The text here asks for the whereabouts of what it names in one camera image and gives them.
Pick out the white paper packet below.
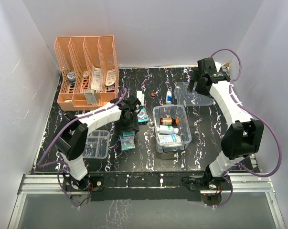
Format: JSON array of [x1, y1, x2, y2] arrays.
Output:
[[91, 67, 102, 93]]

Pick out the white green medicine bottle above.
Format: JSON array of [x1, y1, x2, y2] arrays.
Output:
[[157, 125, 179, 135]]

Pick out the aluminium frame rail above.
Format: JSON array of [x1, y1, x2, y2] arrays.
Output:
[[9, 174, 286, 229]]

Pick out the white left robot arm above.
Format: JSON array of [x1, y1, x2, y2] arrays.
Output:
[[54, 96, 142, 190]]

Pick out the clear plastic box lid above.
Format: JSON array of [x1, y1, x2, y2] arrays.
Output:
[[174, 82, 214, 107]]

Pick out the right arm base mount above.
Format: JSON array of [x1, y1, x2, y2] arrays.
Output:
[[181, 171, 231, 200]]

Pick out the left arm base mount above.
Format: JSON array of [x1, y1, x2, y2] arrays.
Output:
[[63, 172, 105, 201]]

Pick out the white gauze packet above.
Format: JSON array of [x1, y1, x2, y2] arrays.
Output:
[[137, 91, 145, 106]]

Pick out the white blue bandage roll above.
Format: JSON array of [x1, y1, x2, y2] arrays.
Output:
[[166, 90, 172, 104]]

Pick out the brown medicine bottle orange cap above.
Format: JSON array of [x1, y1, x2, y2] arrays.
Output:
[[160, 117, 180, 126]]

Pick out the clear divided tray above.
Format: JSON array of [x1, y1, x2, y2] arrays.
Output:
[[82, 130, 110, 159]]

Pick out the beige blister pack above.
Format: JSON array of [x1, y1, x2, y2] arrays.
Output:
[[105, 69, 116, 86]]

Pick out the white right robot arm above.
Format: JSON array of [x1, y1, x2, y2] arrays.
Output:
[[187, 57, 264, 189]]

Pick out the white medicine box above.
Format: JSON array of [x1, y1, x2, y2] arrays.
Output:
[[83, 89, 99, 105]]

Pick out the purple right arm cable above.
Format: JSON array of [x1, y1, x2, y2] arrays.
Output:
[[210, 49, 283, 208]]

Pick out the round blue white tin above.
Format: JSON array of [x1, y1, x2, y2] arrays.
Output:
[[67, 71, 76, 86]]

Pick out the orange plastic file organizer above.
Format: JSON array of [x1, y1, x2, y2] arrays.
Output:
[[54, 36, 119, 111]]

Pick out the teal bandage packet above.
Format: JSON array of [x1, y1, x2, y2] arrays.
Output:
[[137, 108, 149, 123], [119, 135, 135, 151]]

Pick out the clear plastic storage box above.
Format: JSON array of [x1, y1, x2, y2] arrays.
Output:
[[152, 104, 192, 153]]

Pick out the white blue mask packet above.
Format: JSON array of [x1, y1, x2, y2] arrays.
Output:
[[158, 134, 181, 144]]

